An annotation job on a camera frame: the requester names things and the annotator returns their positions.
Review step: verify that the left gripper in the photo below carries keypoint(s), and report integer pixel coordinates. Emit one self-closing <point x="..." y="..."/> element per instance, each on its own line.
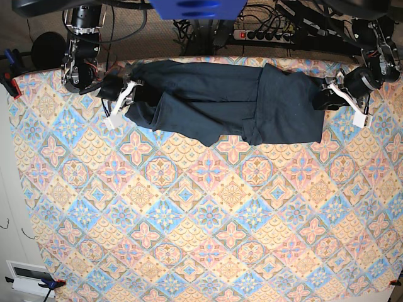
<point x="352" y="89"/>

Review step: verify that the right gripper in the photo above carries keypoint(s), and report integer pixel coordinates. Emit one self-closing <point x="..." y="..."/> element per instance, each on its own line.
<point x="121" y="91"/>

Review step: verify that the dark blue t-shirt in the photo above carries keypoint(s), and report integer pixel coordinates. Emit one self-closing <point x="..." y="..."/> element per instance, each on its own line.
<point x="204" y="101"/>

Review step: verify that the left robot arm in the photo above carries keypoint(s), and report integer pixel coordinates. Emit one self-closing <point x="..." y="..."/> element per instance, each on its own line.
<point x="381" y="65"/>

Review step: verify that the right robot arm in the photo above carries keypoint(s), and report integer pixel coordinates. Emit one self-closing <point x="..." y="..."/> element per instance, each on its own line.
<point x="80" y="72"/>

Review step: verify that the black speaker upper right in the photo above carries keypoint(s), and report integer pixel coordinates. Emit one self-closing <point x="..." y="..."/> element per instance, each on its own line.
<point x="386" y="26"/>

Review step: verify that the white power strip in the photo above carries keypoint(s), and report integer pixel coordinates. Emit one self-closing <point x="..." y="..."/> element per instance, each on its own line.
<point x="262" y="36"/>

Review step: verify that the black round stand base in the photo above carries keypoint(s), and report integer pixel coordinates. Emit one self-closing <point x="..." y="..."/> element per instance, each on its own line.
<point x="48" y="51"/>

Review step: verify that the patterned tablecloth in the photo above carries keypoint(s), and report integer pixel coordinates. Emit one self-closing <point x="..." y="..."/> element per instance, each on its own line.
<point x="138" y="215"/>

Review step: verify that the orange clamp lower right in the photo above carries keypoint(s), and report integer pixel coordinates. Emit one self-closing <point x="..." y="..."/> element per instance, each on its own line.
<point x="395" y="283"/>

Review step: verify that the blue orange clamp lower left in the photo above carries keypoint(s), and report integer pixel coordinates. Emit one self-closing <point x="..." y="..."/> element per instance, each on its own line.
<point x="50" y="284"/>

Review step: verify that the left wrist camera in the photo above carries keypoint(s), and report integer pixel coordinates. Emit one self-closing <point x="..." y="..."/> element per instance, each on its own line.
<point x="362" y="121"/>

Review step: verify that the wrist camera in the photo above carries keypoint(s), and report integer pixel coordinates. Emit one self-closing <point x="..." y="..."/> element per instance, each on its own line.
<point x="362" y="121"/>
<point x="113" y="121"/>

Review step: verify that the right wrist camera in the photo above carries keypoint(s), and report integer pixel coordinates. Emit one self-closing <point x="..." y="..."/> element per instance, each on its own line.
<point x="113" y="121"/>

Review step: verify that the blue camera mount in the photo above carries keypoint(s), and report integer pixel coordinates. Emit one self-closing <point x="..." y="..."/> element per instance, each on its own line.
<point x="198" y="9"/>

